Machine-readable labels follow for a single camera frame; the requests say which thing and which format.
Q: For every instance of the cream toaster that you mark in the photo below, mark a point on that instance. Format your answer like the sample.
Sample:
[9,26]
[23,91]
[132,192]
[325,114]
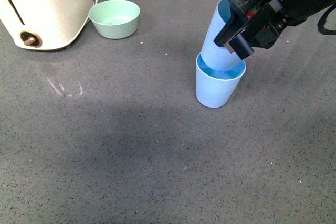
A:
[44,24]

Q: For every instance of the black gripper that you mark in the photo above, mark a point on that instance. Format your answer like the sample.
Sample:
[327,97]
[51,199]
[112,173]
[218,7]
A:
[253,23]

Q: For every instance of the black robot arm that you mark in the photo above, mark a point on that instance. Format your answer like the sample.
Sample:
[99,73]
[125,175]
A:
[298,11]

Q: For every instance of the blue cup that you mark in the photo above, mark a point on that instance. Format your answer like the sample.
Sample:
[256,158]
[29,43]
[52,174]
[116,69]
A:
[218,58]
[214,88]

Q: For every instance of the green bowl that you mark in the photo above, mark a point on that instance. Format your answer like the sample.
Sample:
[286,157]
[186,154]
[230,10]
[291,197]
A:
[115,19]

